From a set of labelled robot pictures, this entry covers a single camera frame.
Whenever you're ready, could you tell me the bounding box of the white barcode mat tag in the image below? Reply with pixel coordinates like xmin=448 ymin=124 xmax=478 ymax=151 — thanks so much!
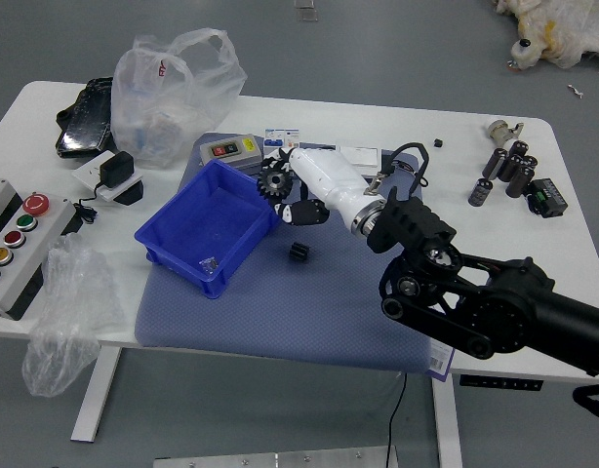
xmin=425 ymin=340 xmax=456 ymax=379

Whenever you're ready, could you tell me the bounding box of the small black gear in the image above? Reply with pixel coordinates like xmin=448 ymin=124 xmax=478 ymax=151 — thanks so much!
xmin=287 ymin=240 xmax=311 ymax=264

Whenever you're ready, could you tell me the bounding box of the black table control panel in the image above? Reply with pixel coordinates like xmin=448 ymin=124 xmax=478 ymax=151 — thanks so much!
xmin=459 ymin=373 xmax=544 ymax=392

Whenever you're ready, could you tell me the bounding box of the white wall switch panel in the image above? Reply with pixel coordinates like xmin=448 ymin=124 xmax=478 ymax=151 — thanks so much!
xmin=336 ymin=143 xmax=381 ymax=170

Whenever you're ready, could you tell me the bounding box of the beige metal connector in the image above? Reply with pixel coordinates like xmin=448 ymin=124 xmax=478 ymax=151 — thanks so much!
xmin=485 ymin=119 xmax=526 ymax=145

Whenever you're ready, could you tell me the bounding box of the black plastic tray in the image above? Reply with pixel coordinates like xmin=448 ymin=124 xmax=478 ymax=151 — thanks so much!
xmin=55 ymin=76 xmax=119 ymax=160

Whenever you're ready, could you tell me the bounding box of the grey push-button switch box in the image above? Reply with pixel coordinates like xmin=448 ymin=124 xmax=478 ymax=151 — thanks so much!
xmin=199 ymin=134 xmax=265 ymax=172

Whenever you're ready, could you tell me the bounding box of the black power adapter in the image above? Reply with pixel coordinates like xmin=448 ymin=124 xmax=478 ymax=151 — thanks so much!
xmin=98 ymin=150 xmax=136 ymax=189

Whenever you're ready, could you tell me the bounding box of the clear floor fixture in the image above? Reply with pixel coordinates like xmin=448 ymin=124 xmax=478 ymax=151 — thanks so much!
xmin=293 ymin=0 xmax=320 ymax=23

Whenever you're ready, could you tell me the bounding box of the blue-grey fabric mat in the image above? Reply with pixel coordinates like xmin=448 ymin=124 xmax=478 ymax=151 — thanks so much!
xmin=134 ymin=132 xmax=457 ymax=375

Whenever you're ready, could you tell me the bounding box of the plush toy in plastic wrap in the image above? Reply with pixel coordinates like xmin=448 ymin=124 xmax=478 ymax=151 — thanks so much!
xmin=492 ymin=0 xmax=599 ymax=70

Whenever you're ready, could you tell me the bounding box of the black adapter cord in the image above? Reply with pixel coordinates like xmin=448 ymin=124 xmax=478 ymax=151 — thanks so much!
xmin=73 ymin=182 xmax=106 ymax=225

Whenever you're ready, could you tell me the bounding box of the white table leg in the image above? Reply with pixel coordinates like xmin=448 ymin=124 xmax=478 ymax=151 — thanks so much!
xmin=70 ymin=346 xmax=123 ymax=444
xmin=430 ymin=374 xmax=464 ymax=468

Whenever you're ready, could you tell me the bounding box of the black flat block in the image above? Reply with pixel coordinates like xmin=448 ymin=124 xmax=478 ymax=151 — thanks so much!
xmin=114 ymin=178 xmax=146 ymax=207

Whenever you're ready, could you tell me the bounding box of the blue plastic box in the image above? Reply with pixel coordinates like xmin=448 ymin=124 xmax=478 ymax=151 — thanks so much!
xmin=134 ymin=159 xmax=281 ymax=299

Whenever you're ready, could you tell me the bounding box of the black module with green terminals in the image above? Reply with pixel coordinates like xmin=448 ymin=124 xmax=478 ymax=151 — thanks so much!
xmin=526 ymin=177 xmax=570 ymax=219

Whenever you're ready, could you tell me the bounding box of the white socket plate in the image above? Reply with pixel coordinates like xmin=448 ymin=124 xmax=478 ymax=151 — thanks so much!
xmin=72 ymin=149 xmax=144 ymax=202

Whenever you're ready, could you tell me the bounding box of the grey multi-button control box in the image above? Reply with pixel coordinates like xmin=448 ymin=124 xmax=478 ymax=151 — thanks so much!
xmin=0 ymin=175 xmax=79 ymax=322

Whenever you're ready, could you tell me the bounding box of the big black gear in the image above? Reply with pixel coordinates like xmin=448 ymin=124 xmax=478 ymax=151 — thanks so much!
xmin=257 ymin=164 xmax=294 ymax=199

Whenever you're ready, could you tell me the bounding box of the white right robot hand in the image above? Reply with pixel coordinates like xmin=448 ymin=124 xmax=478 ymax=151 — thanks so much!
xmin=262 ymin=147 xmax=387 ymax=229

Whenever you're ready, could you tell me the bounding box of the white circuit breaker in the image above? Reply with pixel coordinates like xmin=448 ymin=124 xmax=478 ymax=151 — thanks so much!
xmin=262 ymin=128 xmax=301 ymax=150

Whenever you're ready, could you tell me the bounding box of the thin black floor cable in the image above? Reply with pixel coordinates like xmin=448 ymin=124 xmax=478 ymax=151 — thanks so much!
xmin=384 ymin=372 xmax=409 ymax=468

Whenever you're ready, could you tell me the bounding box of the clear crumpled plastic bag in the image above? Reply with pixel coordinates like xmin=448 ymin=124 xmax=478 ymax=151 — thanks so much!
xmin=20 ymin=232 xmax=128 ymax=399

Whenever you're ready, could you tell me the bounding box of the translucent white plastic bag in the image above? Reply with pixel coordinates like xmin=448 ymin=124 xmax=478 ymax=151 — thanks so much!
xmin=109 ymin=27 xmax=248 ymax=170

